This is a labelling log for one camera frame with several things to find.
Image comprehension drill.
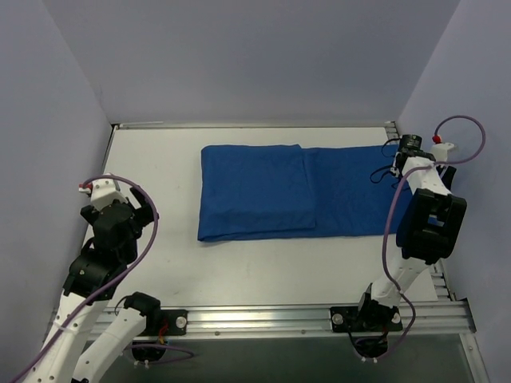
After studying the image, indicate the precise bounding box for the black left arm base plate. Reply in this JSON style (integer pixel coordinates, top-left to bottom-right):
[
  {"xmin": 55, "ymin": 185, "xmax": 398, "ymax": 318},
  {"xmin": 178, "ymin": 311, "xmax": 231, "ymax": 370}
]
[{"xmin": 141, "ymin": 309, "xmax": 188, "ymax": 337}]

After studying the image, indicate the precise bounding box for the aluminium front rail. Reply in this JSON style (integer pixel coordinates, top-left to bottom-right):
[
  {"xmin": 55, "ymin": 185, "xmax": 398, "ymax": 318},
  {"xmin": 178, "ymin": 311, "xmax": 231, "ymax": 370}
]
[{"xmin": 168, "ymin": 301, "xmax": 475, "ymax": 342}]

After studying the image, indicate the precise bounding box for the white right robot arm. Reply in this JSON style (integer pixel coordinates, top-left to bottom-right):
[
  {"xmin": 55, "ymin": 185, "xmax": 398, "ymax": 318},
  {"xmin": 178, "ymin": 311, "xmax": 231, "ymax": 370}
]
[{"xmin": 354, "ymin": 135, "xmax": 467, "ymax": 330}]

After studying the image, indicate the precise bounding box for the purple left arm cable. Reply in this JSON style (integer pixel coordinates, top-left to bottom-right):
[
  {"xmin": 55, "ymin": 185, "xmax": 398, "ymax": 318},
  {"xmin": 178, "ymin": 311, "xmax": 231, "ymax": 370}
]
[{"xmin": 15, "ymin": 177, "xmax": 195, "ymax": 382}]

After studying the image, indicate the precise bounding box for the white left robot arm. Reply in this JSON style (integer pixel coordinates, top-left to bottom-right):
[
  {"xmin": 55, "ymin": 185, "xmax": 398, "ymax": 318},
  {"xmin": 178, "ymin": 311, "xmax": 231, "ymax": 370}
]
[{"xmin": 12, "ymin": 173, "xmax": 160, "ymax": 382}]

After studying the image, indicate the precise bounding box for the blue surgical wrap cloth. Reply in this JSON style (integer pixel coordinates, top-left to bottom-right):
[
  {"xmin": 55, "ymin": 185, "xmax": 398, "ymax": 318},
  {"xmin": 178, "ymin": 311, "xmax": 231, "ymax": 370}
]
[{"xmin": 197, "ymin": 144, "xmax": 397, "ymax": 243}]

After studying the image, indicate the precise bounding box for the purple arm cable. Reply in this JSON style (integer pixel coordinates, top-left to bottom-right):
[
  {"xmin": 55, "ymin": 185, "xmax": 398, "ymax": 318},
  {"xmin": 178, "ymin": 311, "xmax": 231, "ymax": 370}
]
[
  {"xmin": 15, "ymin": 177, "xmax": 195, "ymax": 382},
  {"xmin": 351, "ymin": 115, "xmax": 487, "ymax": 360}
]

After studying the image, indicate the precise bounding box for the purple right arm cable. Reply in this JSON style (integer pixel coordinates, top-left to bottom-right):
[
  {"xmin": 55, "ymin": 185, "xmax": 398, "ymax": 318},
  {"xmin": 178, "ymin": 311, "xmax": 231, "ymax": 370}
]
[{"xmin": 351, "ymin": 115, "xmax": 487, "ymax": 360}]

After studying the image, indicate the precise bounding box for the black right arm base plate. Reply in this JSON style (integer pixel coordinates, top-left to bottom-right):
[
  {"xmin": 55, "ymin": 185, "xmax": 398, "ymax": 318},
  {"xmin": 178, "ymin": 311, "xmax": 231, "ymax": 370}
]
[{"xmin": 329, "ymin": 306, "xmax": 403, "ymax": 333}]

